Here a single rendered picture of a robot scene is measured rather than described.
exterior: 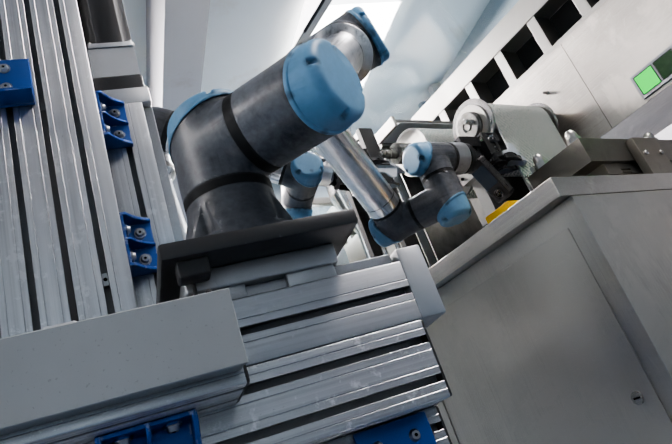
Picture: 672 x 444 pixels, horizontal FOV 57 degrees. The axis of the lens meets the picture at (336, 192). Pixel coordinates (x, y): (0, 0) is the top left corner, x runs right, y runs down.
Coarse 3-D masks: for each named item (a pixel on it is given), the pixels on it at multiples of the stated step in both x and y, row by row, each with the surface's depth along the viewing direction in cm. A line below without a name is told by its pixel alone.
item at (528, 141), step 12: (504, 132) 158; (516, 132) 160; (528, 132) 163; (540, 132) 166; (552, 132) 169; (516, 144) 157; (528, 144) 160; (540, 144) 163; (552, 144) 165; (564, 144) 168; (528, 156) 157; (552, 156) 162; (528, 168) 154; (528, 180) 152
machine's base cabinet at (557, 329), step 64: (640, 192) 122; (512, 256) 121; (576, 256) 109; (640, 256) 110; (448, 320) 136; (512, 320) 122; (576, 320) 110; (640, 320) 100; (448, 384) 137; (512, 384) 122; (576, 384) 110; (640, 384) 100
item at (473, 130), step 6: (468, 114) 162; (474, 114) 161; (462, 120) 164; (474, 120) 160; (480, 120) 160; (462, 126) 164; (468, 126) 162; (474, 126) 160; (480, 126) 160; (462, 132) 164; (468, 132) 163; (474, 132) 160; (480, 132) 160
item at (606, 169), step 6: (600, 168) 136; (606, 168) 135; (612, 168) 136; (618, 168) 137; (624, 168) 138; (630, 168) 140; (636, 168) 141; (588, 174) 138; (594, 174) 137; (600, 174) 136; (606, 174) 135; (612, 174) 135; (618, 174) 136; (624, 174) 137
